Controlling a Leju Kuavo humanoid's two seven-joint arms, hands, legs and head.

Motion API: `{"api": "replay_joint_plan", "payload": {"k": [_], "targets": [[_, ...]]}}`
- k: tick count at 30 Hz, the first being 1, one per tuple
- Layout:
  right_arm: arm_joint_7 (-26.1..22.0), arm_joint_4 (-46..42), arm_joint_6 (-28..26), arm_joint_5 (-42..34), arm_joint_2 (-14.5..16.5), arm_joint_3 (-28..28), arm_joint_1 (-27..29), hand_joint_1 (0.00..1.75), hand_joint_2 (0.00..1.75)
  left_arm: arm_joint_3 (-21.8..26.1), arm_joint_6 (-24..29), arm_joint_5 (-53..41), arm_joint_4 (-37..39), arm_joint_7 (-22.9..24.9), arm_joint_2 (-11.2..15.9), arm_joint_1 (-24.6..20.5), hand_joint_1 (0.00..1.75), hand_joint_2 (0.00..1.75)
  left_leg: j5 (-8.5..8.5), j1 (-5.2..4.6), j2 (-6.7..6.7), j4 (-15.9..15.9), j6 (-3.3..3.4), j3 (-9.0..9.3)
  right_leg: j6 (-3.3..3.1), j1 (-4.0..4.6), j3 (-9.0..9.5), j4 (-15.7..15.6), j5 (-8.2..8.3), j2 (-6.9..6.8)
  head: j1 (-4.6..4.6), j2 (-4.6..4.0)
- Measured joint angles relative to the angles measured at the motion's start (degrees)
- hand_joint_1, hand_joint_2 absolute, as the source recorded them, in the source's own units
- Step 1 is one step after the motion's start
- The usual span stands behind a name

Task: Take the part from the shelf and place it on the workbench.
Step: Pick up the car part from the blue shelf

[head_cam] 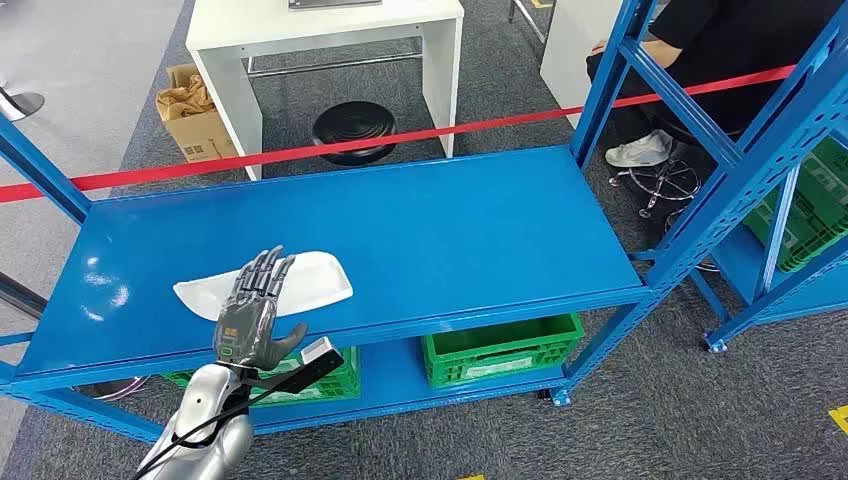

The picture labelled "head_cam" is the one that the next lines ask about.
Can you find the seated person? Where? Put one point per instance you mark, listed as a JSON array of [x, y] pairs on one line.
[[729, 40]]

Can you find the green plastic crate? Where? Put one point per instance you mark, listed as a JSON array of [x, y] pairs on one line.
[[503, 351], [331, 387], [808, 225]]

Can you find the white plastic shell part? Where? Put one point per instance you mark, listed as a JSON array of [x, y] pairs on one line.
[[318, 281]]

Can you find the chrome swivel chair base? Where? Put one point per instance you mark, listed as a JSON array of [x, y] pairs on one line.
[[666, 179]]

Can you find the open cardboard box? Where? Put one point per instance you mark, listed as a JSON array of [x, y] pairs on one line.
[[199, 136]]

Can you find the red barrier belt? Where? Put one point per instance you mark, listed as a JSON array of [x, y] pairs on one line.
[[199, 164]]

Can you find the silver stanchion post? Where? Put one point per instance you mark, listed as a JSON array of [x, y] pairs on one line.
[[23, 104]]

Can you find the crumpled brown packing paper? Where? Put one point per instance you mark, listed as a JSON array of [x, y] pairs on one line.
[[189, 99]]

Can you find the white cabinet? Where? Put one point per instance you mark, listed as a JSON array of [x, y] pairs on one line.
[[570, 46]]

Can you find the grey laptop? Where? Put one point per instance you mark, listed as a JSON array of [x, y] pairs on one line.
[[331, 4]]

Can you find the blue metal shelf rack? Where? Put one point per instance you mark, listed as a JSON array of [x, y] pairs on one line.
[[397, 252], [732, 265]]

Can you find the white desk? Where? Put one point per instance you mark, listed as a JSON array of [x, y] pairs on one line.
[[331, 23]]

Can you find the black round stool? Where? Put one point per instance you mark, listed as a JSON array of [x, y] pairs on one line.
[[354, 119]]

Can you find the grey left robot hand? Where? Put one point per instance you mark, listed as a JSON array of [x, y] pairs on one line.
[[248, 331]]

